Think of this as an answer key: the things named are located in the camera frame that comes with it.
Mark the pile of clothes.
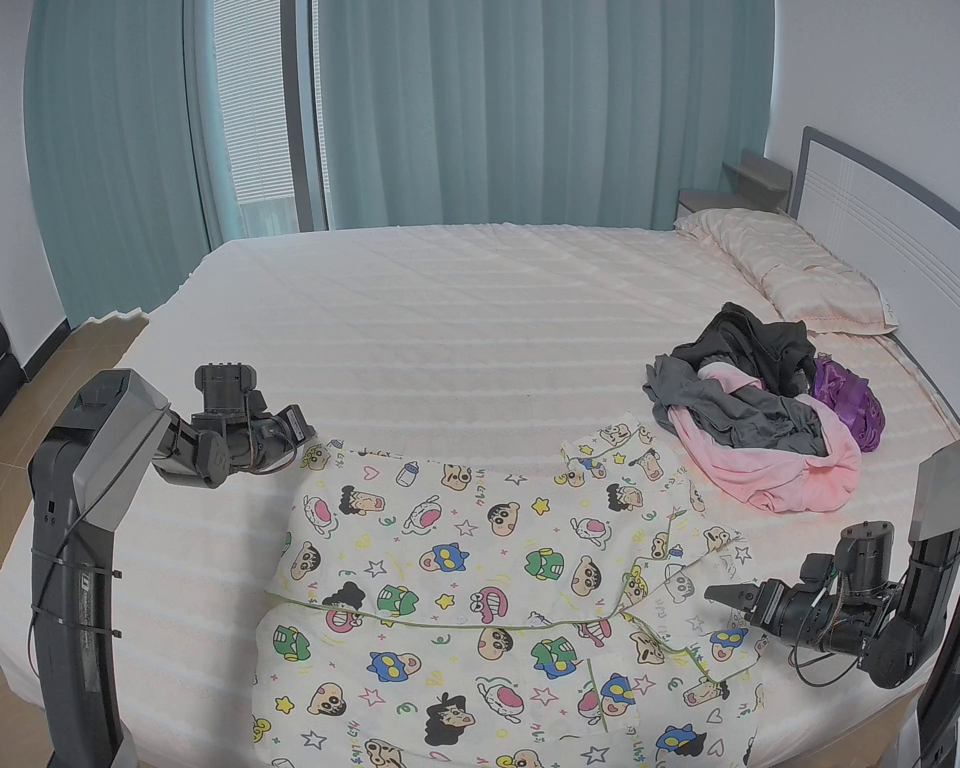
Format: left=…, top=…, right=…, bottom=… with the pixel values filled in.
left=643, top=302, right=886, bottom=515

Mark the blue-green curtain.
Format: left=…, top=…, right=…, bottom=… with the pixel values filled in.
left=22, top=0, right=219, bottom=324
left=318, top=0, right=774, bottom=230

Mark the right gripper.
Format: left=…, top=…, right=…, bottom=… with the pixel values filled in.
left=703, top=577, right=835, bottom=647

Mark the bed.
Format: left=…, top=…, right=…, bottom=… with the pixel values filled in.
left=0, top=126, right=960, bottom=768

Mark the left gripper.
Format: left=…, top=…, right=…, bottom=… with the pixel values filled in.
left=259, top=403, right=318, bottom=466

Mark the white printed pyjama top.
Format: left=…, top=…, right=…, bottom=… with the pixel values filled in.
left=251, top=420, right=768, bottom=768

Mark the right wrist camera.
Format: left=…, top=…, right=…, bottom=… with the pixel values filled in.
left=798, top=553, right=839, bottom=591

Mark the pink pillow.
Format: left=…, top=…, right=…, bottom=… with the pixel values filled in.
left=673, top=208, right=900, bottom=336

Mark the black cable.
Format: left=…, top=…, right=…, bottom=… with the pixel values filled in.
left=789, top=645, right=861, bottom=690

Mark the grey bedside table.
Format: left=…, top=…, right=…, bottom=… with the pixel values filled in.
left=676, top=147, right=795, bottom=220

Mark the window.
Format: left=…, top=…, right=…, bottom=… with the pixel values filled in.
left=213, top=0, right=331, bottom=241

